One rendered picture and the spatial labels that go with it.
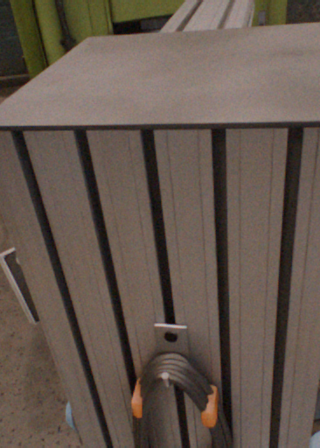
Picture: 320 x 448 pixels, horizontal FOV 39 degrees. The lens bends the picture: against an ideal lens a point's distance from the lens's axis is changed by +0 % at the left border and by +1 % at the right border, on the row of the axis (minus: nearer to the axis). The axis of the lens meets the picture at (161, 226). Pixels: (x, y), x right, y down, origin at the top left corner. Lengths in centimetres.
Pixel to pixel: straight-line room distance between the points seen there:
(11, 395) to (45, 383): 19
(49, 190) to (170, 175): 9
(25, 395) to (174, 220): 253
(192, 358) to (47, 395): 237
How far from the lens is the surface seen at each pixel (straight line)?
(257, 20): 187
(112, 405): 51
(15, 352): 305
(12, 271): 171
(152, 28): 180
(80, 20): 171
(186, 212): 32
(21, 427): 270
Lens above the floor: 214
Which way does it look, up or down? 35 degrees down
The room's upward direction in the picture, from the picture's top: 7 degrees counter-clockwise
